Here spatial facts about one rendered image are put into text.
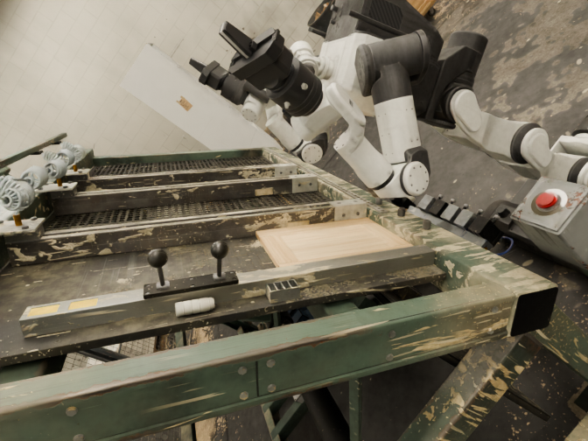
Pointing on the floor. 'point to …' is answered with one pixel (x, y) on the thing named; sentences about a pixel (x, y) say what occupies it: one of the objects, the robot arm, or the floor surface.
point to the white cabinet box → (191, 103)
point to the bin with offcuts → (322, 16)
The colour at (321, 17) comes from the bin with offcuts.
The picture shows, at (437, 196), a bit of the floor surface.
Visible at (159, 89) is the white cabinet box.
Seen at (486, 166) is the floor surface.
